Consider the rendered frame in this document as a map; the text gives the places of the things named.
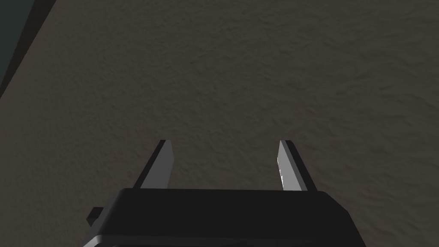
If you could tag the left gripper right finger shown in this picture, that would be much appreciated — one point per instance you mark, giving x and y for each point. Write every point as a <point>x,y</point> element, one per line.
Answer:
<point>293,169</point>

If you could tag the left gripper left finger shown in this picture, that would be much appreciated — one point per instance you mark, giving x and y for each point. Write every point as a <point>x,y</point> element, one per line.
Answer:
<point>157,168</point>

